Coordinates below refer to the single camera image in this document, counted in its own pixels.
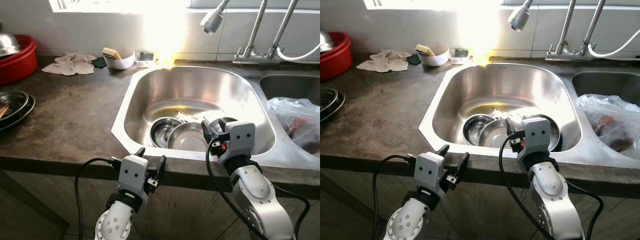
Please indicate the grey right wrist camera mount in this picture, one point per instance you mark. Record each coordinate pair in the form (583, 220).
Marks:
(536, 137)
(239, 140)

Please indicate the yellow sponge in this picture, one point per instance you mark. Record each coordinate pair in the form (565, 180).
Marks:
(425, 50)
(112, 53)

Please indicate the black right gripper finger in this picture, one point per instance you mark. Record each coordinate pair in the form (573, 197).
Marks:
(208, 130)
(510, 127)
(221, 125)

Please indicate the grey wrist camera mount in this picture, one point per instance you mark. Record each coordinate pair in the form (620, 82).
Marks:
(536, 137)
(132, 175)
(239, 140)
(427, 172)

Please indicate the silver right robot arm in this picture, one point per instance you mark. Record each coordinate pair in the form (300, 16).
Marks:
(257, 190)
(547, 187)

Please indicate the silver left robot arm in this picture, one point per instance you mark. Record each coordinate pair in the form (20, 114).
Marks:
(114, 225)
(405, 225)

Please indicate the grey faucet spray head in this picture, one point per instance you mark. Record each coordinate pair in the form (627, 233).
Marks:
(212, 21)
(519, 18)

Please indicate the small white soap dish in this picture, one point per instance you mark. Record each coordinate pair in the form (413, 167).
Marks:
(459, 56)
(145, 59)

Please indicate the green scouring pad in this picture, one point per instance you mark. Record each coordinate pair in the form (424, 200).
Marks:
(413, 59)
(99, 62)

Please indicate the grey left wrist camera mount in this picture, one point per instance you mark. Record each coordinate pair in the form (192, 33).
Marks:
(427, 172)
(132, 175)

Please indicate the large steel mixing bowl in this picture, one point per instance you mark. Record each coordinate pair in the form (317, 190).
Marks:
(7, 45)
(325, 42)

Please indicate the small deep steel bowl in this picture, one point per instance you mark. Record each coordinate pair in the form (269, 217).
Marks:
(474, 127)
(161, 131)

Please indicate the shallow steel dish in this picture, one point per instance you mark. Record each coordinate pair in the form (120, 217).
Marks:
(187, 139)
(495, 135)

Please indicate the bright window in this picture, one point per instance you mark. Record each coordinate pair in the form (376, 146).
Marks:
(425, 4)
(100, 5)

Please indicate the white ceramic bowl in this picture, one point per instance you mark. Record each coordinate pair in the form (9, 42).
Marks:
(122, 62)
(436, 59)

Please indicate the wide steel bowl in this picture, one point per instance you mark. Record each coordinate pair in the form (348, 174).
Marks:
(227, 120)
(555, 132)

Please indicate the chrome sink faucet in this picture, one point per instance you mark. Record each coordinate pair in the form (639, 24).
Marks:
(255, 35)
(565, 32)

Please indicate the flat steel plate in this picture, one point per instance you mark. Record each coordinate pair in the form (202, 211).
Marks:
(27, 116)
(340, 109)

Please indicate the white dish cloth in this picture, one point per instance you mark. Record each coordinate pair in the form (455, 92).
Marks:
(70, 65)
(385, 61)

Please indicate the red plastic basin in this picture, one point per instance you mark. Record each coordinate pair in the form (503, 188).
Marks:
(20, 65)
(336, 60)

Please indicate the clear plastic bag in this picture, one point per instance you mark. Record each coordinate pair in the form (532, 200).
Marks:
(295, 117)
(607, 117)

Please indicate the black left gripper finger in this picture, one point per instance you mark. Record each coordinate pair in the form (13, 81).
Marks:
(462, 165)
(443, 150)
(140, 152)
(161, 167)

